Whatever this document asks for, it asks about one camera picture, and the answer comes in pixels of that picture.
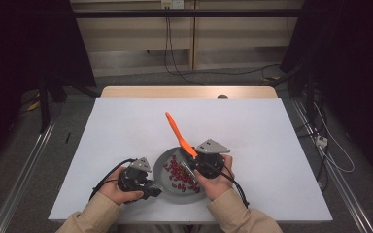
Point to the black metal stand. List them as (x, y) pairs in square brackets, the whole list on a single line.
[(44, 106), (310, 97)]

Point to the person's right hand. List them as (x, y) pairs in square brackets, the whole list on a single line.
[(217, 184)]

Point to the wooden vertical post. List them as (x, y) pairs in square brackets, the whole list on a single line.
[(193, 42)]

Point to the white table mat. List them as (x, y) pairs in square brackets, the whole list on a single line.
[(255, 129)]

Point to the person's left hand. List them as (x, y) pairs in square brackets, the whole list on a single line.
[(116, 191)]

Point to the grey dustpan with orange edge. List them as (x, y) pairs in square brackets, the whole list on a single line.
[(165, 191)]

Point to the orange brush with grey bristles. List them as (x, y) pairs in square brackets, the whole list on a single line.
[(178, 132)]

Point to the red beans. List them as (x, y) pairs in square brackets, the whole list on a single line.
[(179, 174)]

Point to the white wall socket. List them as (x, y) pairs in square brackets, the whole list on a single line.
[(172, 4)]

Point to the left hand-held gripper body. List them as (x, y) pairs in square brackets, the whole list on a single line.
[(135, 176)]

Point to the aluminium floor rail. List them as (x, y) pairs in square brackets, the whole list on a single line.
[(336, 181), (22, 168)]

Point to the dark curtain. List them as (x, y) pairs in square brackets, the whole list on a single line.
[(353, 64), (19, 48)]

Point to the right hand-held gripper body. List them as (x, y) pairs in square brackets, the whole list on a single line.
[(209, 155)]

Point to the yellow floor tape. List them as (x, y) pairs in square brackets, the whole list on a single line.
[(34, 105)]

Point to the black horizontal bar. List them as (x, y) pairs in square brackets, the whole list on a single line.
[(187, 13)]

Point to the white power strip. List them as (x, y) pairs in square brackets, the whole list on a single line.
[(321, 141)]

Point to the small black floor item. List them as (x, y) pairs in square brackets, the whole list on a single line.
[(67, 138)]

